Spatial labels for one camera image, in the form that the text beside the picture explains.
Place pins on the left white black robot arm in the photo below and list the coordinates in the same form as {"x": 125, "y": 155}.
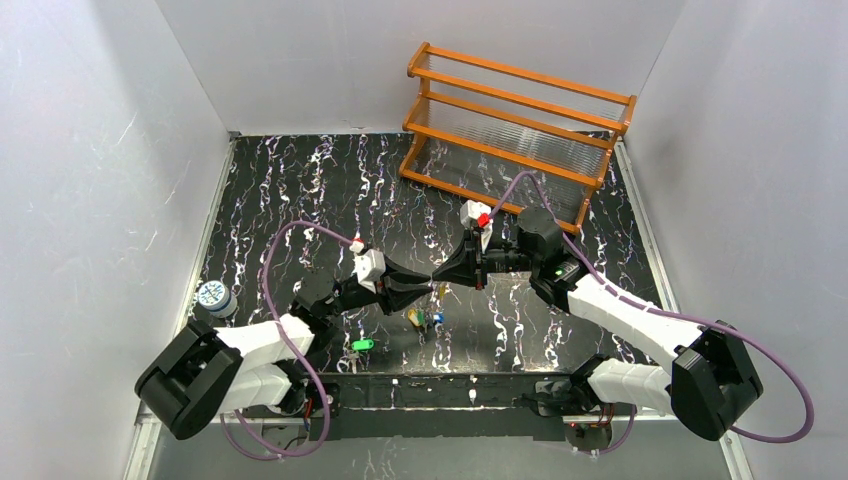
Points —
{"x": 205, "y": 371}

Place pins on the green tag key near edge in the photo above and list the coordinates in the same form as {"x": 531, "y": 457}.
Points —
{"x": 358, "y": 350}

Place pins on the blue white round container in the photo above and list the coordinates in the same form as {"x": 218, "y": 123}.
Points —
{"x": 217, "y": 299}

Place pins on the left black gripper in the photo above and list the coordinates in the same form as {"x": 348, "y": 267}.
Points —
{"x": 383, "y": 287}

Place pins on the orange two-tier rack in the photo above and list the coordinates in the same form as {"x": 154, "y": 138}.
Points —
{"x": 477, "y": 123}

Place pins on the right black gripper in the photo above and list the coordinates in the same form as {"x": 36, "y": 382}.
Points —
{"x": 477, "y": 263}

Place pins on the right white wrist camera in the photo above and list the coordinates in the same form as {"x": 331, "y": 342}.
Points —
{"x": 477, "y": 216}

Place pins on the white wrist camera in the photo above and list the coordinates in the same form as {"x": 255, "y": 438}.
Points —
{"x": 477, "y": 216}
{"x": 368, "y": 265}

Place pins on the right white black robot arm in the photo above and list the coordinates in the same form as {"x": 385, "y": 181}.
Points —
{"x": 560, "y": 279}

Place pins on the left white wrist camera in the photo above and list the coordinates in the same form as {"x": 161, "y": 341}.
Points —
{"x": 368, "y": 265}

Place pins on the aluminium front rail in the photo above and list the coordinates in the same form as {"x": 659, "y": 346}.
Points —
{"x": 424, "y": 404}

